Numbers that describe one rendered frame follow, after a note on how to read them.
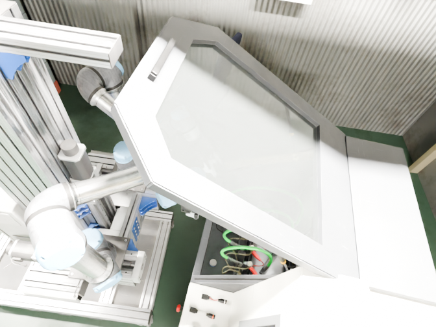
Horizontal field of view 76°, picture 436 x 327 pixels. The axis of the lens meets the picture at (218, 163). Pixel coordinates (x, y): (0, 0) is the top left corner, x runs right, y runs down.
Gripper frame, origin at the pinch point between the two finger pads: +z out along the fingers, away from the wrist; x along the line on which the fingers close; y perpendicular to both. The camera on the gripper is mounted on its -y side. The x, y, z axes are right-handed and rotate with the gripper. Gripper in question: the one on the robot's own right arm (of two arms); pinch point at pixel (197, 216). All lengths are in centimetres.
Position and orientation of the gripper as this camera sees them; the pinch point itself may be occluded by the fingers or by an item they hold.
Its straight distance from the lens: 133.5
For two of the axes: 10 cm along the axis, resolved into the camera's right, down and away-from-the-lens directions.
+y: -9.7, -2.2, 0.4
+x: -2.0, 7.8, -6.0
